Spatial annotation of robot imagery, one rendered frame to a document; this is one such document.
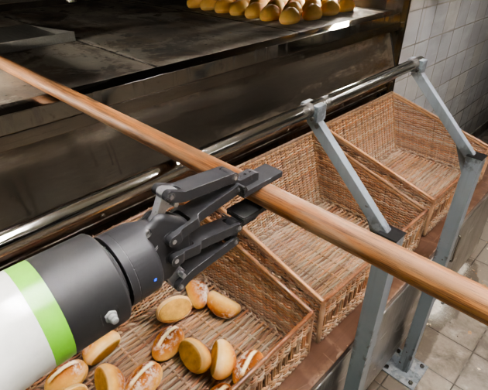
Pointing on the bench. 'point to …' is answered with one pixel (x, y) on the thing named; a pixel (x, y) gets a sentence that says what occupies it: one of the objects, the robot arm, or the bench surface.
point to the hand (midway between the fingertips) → (255, 192)
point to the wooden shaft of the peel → (293, 209)
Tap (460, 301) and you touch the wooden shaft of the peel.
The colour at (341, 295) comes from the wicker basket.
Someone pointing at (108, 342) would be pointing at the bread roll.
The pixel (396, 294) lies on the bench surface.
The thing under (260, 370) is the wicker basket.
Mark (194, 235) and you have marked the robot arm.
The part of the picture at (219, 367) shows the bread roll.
